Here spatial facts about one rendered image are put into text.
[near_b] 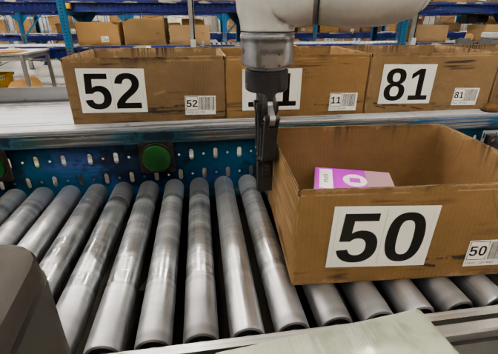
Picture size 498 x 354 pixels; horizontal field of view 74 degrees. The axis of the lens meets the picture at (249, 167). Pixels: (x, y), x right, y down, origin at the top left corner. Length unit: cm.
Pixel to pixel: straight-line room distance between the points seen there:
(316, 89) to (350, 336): 64
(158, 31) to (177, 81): 429
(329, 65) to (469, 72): 42
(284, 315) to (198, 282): 15
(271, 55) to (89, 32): 489
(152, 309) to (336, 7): 51
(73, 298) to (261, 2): 52
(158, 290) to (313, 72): 65
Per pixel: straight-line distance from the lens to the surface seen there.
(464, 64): 115
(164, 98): 90
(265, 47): 55
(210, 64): 88
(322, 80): 94
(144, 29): 520
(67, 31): 529
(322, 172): 74
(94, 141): 90
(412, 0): 56
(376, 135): 80
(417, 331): 54
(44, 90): 132
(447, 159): 85
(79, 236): 76
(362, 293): 57
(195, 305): 53
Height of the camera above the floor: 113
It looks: 24 degrees down
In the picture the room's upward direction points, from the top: straight up
